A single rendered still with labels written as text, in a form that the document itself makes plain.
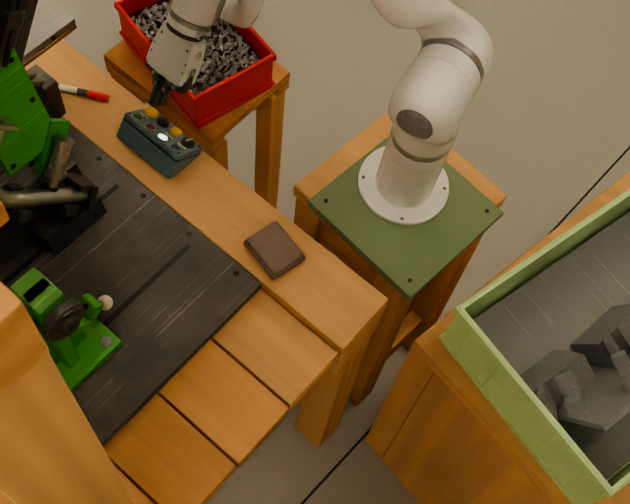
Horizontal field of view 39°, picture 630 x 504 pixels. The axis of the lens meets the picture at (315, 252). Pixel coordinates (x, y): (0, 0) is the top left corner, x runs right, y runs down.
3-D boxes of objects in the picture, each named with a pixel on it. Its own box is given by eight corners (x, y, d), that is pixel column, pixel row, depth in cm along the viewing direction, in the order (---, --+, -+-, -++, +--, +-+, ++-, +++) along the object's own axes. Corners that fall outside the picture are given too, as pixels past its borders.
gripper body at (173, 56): (218, 37, 171) (197, 86, 177) (180, 9, 174) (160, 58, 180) (195, 41, 165) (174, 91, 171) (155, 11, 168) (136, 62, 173)
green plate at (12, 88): (32, 118, 163) (-16, 29, 146) (60, 137, 159) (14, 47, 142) (-17, 156, 159) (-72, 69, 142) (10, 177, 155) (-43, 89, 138)
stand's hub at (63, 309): (79, 309, 144) (71, 290, 137) (93, 321, 143) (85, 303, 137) (44, 341, 141) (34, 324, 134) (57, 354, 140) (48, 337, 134)
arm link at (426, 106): (463, 127, 169) (500, 46, 148) (421, 198, 161) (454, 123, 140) (407, 98, 171) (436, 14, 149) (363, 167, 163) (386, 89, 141)
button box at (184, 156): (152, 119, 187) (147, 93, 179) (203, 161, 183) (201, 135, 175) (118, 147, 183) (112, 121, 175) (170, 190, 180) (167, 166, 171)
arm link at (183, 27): (222, 26, 171) (216, 40, 172) (188, 2, 173) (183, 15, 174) (195, 30, 164) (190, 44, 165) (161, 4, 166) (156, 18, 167)
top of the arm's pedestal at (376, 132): (395, 111, 199) (398, 101, 196) (502, 204, 191) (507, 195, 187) (292, 194, 188) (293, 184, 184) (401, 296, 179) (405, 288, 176)
